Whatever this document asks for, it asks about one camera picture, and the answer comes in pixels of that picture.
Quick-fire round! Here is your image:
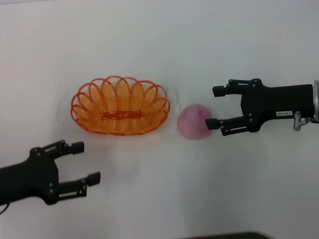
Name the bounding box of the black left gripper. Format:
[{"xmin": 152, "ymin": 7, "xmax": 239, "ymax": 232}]
[{"xmin": 0, "ymin": 139, "xmax": 101, "ymax": 206}]

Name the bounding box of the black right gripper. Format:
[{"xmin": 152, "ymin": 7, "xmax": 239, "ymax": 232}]
[{"xmin": 205, "ymin": 78, "xmax": 315, "ymax": 136}]

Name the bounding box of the pink peach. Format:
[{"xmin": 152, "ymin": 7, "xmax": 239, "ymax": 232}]
[{"xmin": 176, "ymin": 104, "xmax": 214, "ymax": 140}]

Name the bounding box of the orange plastic wire basket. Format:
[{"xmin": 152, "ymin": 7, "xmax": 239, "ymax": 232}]
[{"xmin": 70, "ymin": 74, "xmax": 171, "ymax": 136}]

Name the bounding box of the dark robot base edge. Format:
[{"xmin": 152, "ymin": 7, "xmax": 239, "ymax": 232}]
[{"xmin": 181, "ymin": 231, "xmax": 272, "ymax": 239}]

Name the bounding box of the silver angled cable connector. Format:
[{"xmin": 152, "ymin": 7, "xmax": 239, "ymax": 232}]
[{"xmin": 293, "ymin": 111, "xmax": 315, "ymax": 131}]

